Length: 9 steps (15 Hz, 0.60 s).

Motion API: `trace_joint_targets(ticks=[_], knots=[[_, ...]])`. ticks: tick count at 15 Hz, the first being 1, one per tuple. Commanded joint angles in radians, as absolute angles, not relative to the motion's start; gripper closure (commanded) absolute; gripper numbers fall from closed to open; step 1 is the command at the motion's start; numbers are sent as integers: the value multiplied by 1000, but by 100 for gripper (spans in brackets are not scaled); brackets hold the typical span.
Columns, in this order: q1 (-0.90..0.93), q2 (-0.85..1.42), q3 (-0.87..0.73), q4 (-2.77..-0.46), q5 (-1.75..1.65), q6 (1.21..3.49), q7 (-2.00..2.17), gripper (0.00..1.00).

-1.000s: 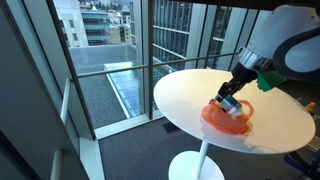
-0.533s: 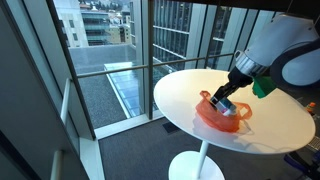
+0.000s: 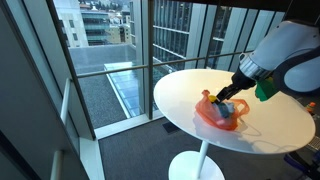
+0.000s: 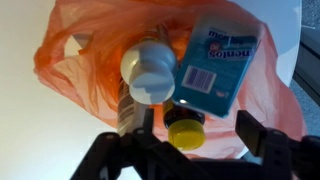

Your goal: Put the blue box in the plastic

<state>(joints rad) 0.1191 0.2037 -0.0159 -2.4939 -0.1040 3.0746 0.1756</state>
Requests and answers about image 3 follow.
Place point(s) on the white wall handrail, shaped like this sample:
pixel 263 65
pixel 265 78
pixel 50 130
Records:
pixel 65 100

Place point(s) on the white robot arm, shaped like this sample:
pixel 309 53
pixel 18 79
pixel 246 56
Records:
pixel 286 50

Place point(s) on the dark floor vent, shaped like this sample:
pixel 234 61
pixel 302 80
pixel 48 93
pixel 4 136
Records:
pixel 171 127

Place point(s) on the grey window mullion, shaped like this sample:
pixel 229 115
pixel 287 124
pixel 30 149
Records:
pixel 147 56

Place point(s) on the orange plastic bag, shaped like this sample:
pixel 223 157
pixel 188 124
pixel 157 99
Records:
pixel 208 113

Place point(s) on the small orange bottle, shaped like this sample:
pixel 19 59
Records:
pixel 310 108

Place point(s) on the dark window frame post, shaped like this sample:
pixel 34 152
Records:
pixel 71 70

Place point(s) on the white table pedestal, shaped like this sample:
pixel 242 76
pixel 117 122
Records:
pixel 200 163

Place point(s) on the blue and white box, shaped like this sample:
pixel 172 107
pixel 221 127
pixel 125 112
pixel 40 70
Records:
pixel 226 109

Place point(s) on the yellow capped bottle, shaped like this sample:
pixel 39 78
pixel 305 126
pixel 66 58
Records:
pixel 212 98

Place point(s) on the metal window handrail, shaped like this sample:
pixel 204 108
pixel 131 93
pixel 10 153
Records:
pixel 113 70

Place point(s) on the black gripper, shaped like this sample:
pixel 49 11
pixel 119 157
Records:
pixel 242 81

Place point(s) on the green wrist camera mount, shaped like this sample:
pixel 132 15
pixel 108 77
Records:
pixel 265 89

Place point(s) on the dark robot base equipment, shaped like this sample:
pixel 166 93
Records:
pixel 301 163

